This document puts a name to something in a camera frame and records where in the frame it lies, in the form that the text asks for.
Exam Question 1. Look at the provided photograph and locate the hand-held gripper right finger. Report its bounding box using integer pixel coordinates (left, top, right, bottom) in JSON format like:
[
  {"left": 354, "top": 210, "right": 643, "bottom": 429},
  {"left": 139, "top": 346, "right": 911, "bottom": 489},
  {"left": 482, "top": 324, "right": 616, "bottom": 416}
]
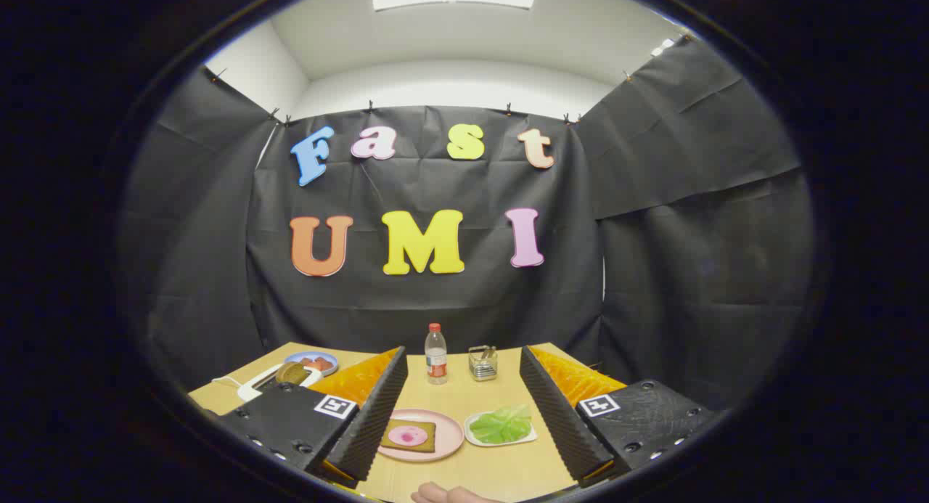
[{"left": 519, "top": 343, "right": 716, "bottom": 489}]

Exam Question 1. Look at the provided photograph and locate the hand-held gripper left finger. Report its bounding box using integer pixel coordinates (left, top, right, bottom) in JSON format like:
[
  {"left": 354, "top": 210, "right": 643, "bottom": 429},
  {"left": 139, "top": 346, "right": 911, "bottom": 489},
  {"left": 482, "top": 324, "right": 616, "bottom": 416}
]
[{"left": 218, "top": 345, "right": 409, "bottom": 489}]

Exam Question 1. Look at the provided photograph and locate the green lettuce leaf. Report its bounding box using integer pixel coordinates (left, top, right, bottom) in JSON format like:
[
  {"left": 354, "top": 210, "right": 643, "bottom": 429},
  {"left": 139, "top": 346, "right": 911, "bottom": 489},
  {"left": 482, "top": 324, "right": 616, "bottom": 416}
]
[{"left": 470, "top": 405, "right": 533, "bottom": 445}]

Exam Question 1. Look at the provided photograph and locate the brown toast slice under ham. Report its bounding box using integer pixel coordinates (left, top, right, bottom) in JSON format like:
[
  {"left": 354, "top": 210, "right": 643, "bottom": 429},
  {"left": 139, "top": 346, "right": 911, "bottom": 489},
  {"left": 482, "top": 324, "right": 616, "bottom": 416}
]
[{"left": 380, "top": 419, "right": 437, "bottom": 454}]

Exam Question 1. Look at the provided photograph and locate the pink round plate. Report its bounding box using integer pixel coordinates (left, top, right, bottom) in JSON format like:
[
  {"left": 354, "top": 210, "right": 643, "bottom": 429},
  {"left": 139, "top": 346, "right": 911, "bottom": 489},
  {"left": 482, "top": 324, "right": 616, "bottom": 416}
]
[{"left": 376, "top": 409, "right": 465, "bottom": 463}]

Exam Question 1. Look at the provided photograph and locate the blue round plate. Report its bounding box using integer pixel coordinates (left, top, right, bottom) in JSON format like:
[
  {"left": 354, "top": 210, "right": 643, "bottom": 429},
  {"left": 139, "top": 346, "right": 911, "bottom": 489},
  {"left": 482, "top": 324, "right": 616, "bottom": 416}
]
[{"left": 285, "top": 351, "right": 340, "bottom": 377}]

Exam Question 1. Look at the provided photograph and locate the white square plate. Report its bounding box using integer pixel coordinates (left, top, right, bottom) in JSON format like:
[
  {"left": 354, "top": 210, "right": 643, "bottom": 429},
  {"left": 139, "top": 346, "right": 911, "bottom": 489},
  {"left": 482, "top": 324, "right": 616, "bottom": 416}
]
[{"left": 464, "top": 410, "right": 539, "bottom": 447}]

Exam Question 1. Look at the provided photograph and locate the clear water bottle red cap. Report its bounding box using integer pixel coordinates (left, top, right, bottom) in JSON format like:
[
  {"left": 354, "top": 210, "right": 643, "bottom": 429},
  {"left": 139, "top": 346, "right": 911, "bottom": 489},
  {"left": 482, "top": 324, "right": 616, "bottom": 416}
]
[{"left": 425, "top": 323, "right": 449, "bottom": 385}]

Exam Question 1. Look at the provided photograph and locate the metal mesh utensil holder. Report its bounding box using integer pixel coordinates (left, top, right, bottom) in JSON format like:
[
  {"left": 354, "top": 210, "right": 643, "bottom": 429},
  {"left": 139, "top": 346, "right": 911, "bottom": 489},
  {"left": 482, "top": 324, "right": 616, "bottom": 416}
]
[{"left": 468, "top": 345, "right": 499, "bottom": 382}]

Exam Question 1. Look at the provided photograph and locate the white toaster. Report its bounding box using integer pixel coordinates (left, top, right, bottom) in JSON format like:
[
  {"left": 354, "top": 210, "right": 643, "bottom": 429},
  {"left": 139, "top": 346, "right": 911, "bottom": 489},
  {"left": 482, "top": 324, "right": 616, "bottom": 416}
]
[{"left": 237, "top": 363, "right": 324, "bottom": 404}]

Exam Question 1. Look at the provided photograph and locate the black backdrop cloth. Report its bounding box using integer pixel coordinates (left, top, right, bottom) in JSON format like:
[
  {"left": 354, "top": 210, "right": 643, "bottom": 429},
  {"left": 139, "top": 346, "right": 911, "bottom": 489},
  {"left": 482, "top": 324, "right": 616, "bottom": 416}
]
[{"left": 120, "top": 35, "right": 817, "bottom": 409}]

